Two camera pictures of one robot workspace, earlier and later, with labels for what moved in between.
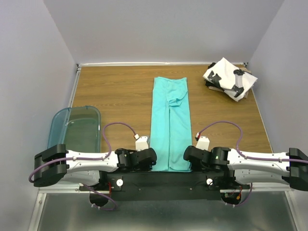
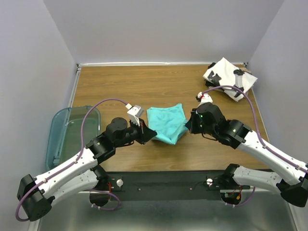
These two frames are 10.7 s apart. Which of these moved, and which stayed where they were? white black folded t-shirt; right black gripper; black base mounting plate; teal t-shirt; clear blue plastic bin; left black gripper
Moved: left black gripper; right black gripper; teal t-shirt
Stayed: clear blue plastic bin; white black folded t-shirt; black base mounting plate
